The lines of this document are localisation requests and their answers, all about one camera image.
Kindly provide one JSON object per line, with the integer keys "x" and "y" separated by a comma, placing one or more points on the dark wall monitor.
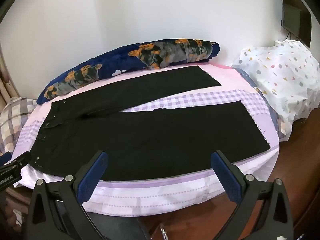
{"x": 297, "y": 20}

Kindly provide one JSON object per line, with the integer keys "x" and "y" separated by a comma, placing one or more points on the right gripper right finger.
{"x": 275, "y": 218}

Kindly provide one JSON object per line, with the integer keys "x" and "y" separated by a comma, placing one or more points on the beige bamboo headboard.
{"x": 7, "y": 88}

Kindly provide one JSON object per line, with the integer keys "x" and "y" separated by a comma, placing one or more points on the navy cat print blanket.
{"x": 149, "y": 55}

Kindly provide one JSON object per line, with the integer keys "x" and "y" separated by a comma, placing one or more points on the white dotted fabric bundle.
{"x": 287, "y": 75}

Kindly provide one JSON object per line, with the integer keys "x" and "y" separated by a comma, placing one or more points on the black pants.
{"x": 148, "y": 144}

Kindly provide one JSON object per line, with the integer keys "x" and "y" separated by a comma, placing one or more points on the pink purple checked bedsheet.
{"x": 152, "y": 197}

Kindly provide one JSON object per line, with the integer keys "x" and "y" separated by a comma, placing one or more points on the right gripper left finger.
{"x": 56, "y": 210}

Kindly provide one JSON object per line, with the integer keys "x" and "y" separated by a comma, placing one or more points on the plaid pillow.
{"x": 13, "y": 117}

